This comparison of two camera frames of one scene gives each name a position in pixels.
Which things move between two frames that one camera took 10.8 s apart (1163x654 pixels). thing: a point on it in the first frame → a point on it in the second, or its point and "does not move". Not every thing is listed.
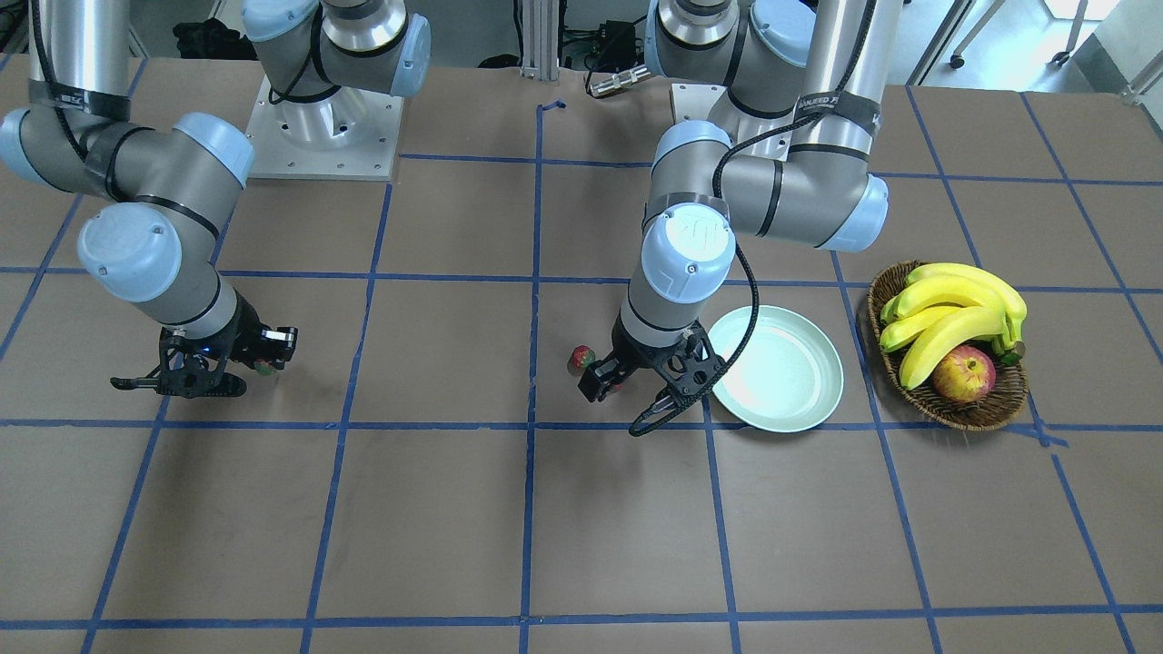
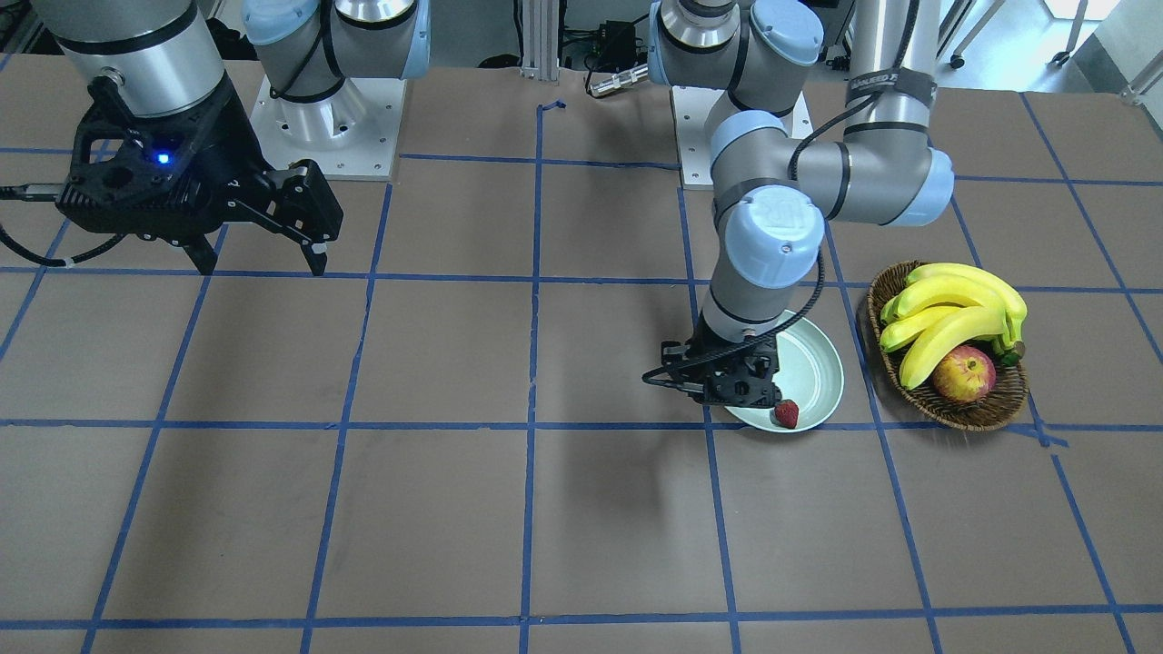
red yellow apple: [967, 375] does not move
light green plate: [789, 375] does not move
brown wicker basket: [1006, 399] does not move
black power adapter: [618, 45] does not move
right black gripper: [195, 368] → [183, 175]
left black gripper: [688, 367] → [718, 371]
